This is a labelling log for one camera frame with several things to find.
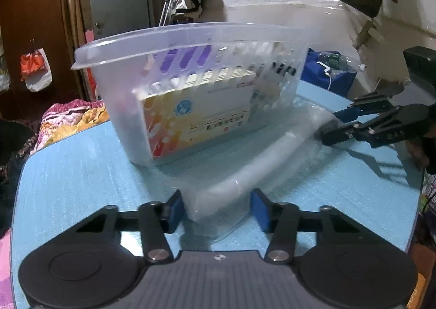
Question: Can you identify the brown wooden wardrobe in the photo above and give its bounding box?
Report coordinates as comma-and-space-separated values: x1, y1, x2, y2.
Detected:
1, 0, 80, 102

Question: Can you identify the black clothing pile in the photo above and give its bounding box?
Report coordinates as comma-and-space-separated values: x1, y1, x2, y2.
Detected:
0, 119, 37, 237

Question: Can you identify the yellow patterned blanket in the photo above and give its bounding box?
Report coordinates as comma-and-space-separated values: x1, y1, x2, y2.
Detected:
44, 105, 111, 148

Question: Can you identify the colourful cardboard box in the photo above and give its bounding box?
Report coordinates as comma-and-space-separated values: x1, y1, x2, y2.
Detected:
135, 68, 257, 160

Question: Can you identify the dark blue bag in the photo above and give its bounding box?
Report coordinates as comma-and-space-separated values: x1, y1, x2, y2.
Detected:
301, 49, 358, 98

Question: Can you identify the clear plastic bag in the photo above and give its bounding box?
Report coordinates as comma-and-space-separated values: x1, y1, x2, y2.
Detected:
165, 97, 339, 249

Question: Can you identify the clear plastic basket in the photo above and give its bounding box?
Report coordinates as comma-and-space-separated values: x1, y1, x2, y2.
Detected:
73, 22, 308, 166

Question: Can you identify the pink floral bedding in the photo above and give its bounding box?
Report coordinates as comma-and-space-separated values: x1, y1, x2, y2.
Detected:
31, 99, 109, 155

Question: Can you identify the purple box in basket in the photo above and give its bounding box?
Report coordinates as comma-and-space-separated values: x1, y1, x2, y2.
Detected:
160, 45, 212, 74

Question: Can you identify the plastic water bottle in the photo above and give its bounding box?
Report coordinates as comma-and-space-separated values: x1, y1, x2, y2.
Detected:
317, 51, 367, 72

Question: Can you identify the orange white hanging bag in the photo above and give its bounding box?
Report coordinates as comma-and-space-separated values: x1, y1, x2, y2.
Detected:
20, 49, 53, 93

